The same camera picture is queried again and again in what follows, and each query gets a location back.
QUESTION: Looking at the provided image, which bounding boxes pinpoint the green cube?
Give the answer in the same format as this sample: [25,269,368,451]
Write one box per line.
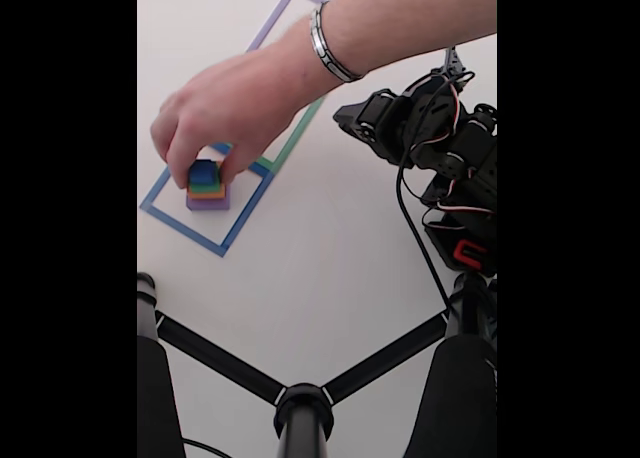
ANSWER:
[188,166,225,189]

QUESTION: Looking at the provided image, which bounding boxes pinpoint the small blue cube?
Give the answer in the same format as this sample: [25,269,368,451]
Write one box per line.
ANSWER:
[188,160,221,185]

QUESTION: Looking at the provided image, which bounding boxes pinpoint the orange block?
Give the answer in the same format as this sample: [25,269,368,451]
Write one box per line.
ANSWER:
[186,181,228,201]

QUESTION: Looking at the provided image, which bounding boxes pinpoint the purple block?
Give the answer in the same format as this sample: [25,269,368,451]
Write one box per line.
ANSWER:
[185,191,232,213]

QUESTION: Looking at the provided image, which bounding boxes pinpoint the person's hand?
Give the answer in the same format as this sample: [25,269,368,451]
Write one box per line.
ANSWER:
[149,15,346,189]

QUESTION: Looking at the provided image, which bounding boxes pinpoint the red table clamp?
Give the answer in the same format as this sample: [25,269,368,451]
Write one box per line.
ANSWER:
[453,238,489,269]

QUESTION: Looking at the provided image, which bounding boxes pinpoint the green square frame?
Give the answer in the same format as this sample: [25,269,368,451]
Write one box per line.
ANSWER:
[209,95,329,174]

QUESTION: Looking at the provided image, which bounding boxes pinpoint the thick black camera cable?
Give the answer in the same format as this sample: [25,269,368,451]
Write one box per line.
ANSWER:
[395,77,452,312]

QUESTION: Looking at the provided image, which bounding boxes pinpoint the white red servo wire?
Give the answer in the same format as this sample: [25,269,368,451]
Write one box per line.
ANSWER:
[399,75,496,219]

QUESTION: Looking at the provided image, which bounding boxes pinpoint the silver metal bracelet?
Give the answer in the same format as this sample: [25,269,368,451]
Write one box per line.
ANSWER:
[308,0,365,84]

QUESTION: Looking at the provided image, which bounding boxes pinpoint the purple square frame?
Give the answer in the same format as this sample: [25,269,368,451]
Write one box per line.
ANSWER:
[247,0,329,54]

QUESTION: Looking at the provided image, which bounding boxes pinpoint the blue square frame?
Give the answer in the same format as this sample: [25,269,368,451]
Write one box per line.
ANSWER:
[139,142,275,258]

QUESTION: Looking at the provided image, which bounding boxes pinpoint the black camera tripod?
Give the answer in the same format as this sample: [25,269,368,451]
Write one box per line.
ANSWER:
[137,272,498,458]

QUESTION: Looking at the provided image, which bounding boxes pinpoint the thin black cable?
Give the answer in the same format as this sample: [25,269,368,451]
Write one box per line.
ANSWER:
[182,440,234,458]

